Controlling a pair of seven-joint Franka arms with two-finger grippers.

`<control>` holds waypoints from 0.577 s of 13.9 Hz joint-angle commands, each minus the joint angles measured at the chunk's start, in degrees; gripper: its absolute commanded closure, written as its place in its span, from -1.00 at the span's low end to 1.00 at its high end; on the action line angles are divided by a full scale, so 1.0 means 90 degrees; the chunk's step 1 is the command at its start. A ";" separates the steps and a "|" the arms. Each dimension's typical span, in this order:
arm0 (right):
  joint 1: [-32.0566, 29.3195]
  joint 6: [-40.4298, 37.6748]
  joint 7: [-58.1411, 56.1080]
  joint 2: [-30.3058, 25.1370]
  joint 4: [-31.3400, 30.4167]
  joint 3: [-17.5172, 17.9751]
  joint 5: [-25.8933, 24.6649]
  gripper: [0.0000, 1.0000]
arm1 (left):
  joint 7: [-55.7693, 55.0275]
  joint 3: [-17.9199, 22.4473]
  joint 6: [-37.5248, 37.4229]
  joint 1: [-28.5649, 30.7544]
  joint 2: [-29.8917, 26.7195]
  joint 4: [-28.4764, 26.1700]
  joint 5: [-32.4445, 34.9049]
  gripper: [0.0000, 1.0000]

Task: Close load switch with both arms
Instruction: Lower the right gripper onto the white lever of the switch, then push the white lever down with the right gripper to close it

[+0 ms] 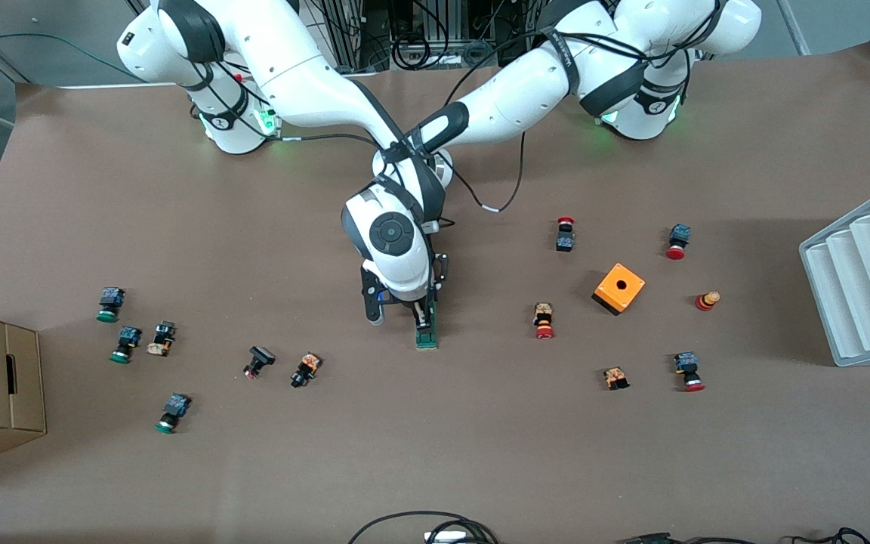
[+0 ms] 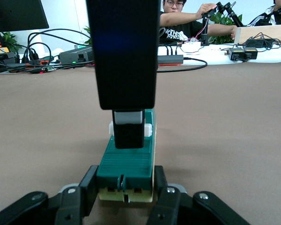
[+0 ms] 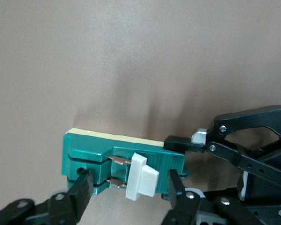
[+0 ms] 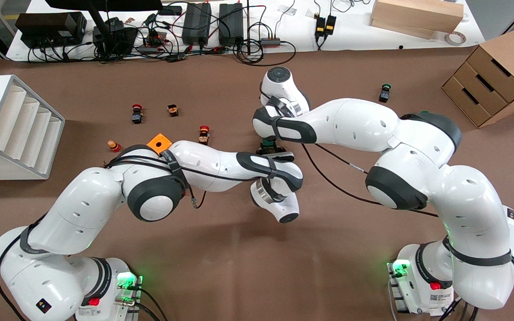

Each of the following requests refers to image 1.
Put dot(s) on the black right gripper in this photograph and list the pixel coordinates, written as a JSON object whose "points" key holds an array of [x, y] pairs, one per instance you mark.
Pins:
{"points": [[423, 312]]}

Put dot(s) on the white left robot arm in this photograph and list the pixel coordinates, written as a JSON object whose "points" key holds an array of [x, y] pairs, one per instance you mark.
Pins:
{"points": [[526, 83]]}

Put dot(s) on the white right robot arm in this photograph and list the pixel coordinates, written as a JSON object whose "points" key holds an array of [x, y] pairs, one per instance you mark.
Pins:
{"points": [[314, 83]]}

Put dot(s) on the red button orange contact block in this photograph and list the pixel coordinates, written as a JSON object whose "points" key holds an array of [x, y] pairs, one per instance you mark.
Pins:
{"points": [[543, 313]]}

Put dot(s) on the red mushroom button black base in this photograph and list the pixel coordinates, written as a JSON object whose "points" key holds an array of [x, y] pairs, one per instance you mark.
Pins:
{"points": [[565, 242]]}

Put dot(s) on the black selector orange contact block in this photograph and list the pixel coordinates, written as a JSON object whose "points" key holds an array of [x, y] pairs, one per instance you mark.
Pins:
{"points": [[308, 366]]}

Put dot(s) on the black square button red tip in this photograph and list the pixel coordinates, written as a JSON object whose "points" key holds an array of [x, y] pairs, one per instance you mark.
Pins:
{"points": [[261, 355]]}

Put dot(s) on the small orange contact block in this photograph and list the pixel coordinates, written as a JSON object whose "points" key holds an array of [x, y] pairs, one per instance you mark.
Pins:
{"points": [[615, 377]]}

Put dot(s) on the white plug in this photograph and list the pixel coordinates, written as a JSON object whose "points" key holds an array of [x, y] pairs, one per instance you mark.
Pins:
{"points": [[446, 537]]}

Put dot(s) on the red button blue contact block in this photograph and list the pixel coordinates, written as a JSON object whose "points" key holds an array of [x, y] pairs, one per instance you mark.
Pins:
{"points": [[679, 236], [686, 363]]}

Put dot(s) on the red orange knob cap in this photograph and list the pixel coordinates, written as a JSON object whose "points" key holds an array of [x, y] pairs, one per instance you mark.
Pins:
{"points": [[705, 302]]}

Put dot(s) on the green button blue contact block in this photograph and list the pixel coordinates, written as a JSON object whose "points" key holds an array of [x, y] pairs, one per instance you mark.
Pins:
{"points": [[112, 297], [177, 406], [130, 335]]}

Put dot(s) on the white ridged plastic tray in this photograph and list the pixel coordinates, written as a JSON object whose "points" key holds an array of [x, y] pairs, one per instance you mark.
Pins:
{"points": [[858, 302]]}

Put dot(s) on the orange button enclosure box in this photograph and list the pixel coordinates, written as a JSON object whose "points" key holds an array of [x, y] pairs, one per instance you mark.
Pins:
{"points": [[609, 291]]}

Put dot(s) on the black switch orange contact block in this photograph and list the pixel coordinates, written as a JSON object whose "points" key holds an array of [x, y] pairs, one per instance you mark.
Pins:
{"points": [[161, 344]]}

